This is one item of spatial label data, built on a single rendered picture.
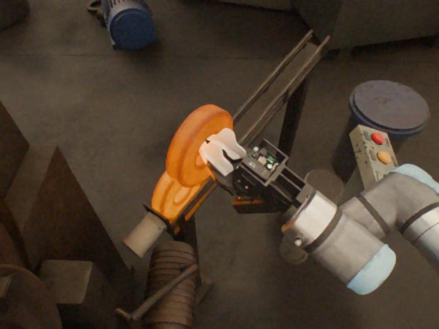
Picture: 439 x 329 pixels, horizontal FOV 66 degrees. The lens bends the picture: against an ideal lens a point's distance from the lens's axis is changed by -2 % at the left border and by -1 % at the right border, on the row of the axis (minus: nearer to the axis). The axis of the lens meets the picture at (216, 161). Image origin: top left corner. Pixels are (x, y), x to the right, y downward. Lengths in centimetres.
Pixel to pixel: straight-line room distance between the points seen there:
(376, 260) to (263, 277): 94
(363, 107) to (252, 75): 93
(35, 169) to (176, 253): 42
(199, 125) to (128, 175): 122
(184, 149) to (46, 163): 29
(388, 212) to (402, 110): 92
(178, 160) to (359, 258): 32
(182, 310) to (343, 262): 46
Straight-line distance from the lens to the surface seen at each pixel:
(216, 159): 58
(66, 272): 67
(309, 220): 54
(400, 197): 69
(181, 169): 57
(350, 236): 56
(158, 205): 77
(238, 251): 150
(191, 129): 55
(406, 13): 252
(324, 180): 110
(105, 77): 233
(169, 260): 92
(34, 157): 74
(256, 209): 61
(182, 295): 90
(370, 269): 57
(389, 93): 162
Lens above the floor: 139
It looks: 53 degrees down
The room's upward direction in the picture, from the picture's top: straight up
